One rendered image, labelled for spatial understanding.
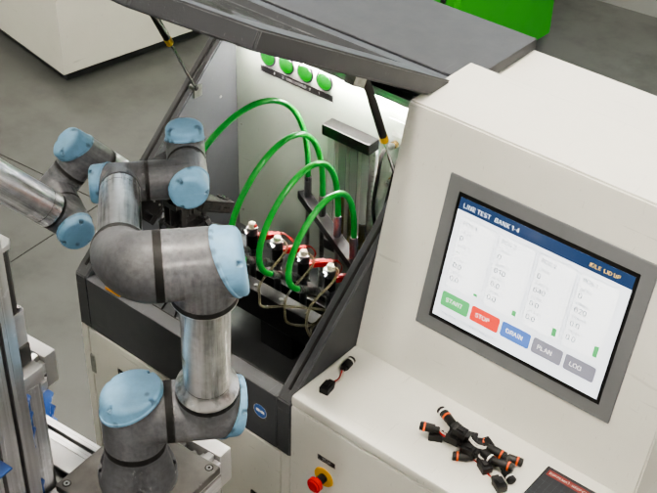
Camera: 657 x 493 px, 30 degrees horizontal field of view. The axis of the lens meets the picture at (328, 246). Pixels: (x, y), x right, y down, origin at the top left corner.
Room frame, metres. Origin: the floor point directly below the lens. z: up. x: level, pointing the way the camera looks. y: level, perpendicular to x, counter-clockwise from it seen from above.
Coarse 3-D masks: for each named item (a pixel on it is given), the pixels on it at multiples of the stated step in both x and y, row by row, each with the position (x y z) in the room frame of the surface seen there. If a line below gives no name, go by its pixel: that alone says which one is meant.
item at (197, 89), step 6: (156, 24) 2.55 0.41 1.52; (162, 24) 2.56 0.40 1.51; (162, 30) 2.55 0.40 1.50; (162, 36) 2.56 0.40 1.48; (168, 36) 2.56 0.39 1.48; (168, 42) 2.56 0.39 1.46; (174, 48) 2.58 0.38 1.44; (174, 54) 2.59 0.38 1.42; (180, 60) 2.59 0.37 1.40; (186, 72) 2.60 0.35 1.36; (192, 78) 2.62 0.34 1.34; (192, 84) 2.62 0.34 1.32; (198, 84) 2.63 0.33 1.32; (198, 90) 2.63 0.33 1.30; (198, 96) 2.63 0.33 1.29
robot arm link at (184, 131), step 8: (176, 120) 2.02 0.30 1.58; (184, 120) 2.02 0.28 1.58; (192, 120) 2.02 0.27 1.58; (168, 128) 1.99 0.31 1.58; (176, 128) 1.99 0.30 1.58; (184, 128) 1.99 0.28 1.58; (192, 128) 1.99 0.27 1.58; (200, 128) 2.00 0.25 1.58; (168, 136) 1.98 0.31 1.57; (176, 136) 1.97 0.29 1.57; (184, 136) 1.97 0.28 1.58; (192, 136) 1.98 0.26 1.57; (200, 136) 1.99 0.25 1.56; (168, 144) 1.98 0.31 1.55; (176, 144) 1.97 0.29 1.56; (184, 144) 1.97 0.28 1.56; (192, 144) 1.97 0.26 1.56; (200, 144) 1.99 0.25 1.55; (168, 152) 1.97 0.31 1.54
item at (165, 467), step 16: (112, 464) 1.56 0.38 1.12; (128, 464) 1.55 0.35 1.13; (144, 464) 1.56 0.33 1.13; (160, 464) 1.58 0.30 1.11; (176, 464) 1.62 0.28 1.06; (112, 480) 1.55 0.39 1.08; (128, 480) 1.55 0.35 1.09; (144, 480) 1.55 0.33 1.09; (160, 480) 1.56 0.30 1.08; (176, 480) 1.60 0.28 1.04
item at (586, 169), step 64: (448, 128) 2.11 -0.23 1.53; (512, 128) 2.08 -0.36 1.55; (576, 128) 2.09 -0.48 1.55; (512, 192) 1.99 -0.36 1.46; (576, 192) 1.92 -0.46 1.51; (640, 192) 1.87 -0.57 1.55; (384, 256) 2.10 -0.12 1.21; (640, 256) 1.81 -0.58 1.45; (384, 320) 2.05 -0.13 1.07; (448, 384) 1.92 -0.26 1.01; (512, 384) 1.85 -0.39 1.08; (640, 384) 1.72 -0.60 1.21; (320, 448) 1.85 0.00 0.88; (576, 448) 1.73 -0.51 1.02; (640, 448) 1.67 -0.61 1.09
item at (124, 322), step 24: (96, 288) 2.29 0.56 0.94; (96, 312) 2.30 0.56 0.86; (120, 312) 2.24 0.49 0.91; (144, 312) 2.20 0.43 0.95; (120, 336) 2.25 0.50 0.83; (144, 336) 2.19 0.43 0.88; (168, 336) 2.14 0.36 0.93; (144, 360) 2.20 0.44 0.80; (168, 360) 2.14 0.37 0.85; (240, 360) 2.04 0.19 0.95; (264, 384) 1.97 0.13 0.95; (264, 432) 1.95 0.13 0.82
